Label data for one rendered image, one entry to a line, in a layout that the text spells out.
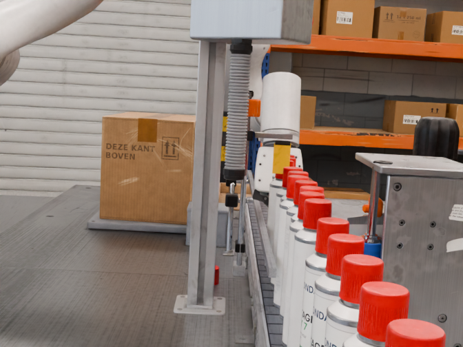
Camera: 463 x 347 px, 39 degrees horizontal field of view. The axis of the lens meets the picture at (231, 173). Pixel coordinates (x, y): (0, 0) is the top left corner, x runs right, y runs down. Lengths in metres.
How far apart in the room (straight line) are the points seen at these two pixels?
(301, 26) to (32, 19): 0.65
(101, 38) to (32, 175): 1.28
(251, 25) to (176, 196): 0.79
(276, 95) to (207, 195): 0.37
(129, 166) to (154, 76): 3.83
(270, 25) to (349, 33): 4.10
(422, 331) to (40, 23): 1.18
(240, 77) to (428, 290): 0.43
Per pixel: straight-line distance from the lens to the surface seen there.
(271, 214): 1.20
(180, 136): 1.67
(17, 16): 1.45
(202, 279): 1.14
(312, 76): 5.76
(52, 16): 1.45
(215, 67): 1.08
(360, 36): 5.08
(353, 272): 0.53
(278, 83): 1.40
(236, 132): 0.97
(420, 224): 0.70
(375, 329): 0.46
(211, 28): 1.03
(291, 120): 1.38
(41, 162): 5.64
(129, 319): 1.10
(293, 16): 0.99
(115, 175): 1.72
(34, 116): 5.62
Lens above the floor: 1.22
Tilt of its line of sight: 8 degrees down
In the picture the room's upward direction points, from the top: 3 degrees clockwise
